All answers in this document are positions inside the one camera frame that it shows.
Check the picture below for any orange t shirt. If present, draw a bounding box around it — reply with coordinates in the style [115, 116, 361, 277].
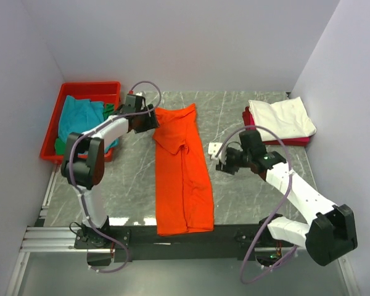
[153, 104, 214, 236]

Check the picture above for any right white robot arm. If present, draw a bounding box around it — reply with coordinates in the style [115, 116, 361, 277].
[208, 129, 358, 266]

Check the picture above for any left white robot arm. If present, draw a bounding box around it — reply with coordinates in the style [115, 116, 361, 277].
[61, 92, 159, 248]

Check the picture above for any folded red t shirt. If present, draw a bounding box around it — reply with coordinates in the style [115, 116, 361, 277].
[242, 107, 310, 147]

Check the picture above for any red plastic bin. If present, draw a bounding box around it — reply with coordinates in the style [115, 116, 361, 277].
[39, 81, 121, 165]

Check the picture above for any blue t shirt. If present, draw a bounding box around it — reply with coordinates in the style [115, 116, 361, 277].
[58, 94, 120, 149]

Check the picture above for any folded white t shirt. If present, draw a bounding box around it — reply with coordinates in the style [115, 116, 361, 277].
[249, 97, 317, 141]

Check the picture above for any green t shirt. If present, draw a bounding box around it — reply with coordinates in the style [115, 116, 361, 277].
[54, 103, 117, 157]

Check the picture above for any black mounting base bar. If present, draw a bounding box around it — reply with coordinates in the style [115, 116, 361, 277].
[73, 224, 294, 268]

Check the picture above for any aluminium rail frame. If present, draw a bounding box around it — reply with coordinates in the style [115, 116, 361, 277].
[6, 227, 361, 295]

